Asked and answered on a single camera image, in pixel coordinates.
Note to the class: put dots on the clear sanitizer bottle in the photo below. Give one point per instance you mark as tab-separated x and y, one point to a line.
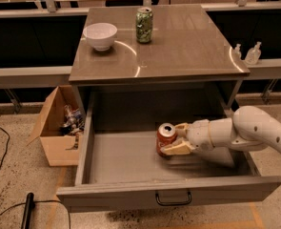
253	54

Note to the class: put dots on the cardboard box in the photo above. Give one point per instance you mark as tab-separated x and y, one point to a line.
60	150

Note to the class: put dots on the small clear pump bottle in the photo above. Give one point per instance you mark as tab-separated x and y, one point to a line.
237	50

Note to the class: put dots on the open grey drawer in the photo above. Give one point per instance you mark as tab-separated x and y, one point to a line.
119	168

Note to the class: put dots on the red coke can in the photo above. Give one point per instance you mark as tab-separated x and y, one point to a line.
166	135

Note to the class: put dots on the green patterned can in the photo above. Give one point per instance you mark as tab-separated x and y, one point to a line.
144	24

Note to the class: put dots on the white bowl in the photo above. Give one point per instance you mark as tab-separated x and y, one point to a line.
100	36

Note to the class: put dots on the grey cabinet with counter top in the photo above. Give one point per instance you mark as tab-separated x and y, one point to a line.
186	46

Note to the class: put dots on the black drawer handle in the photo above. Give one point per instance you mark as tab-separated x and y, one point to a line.
167	200

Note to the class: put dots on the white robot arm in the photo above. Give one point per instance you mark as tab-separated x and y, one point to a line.
248	129

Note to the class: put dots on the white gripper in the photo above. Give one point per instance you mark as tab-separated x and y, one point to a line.
199	135

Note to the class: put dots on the snack packets in box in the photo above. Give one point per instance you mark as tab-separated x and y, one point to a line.
74	122

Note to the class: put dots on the black post with cable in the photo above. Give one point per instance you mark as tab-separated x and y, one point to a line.
31	212

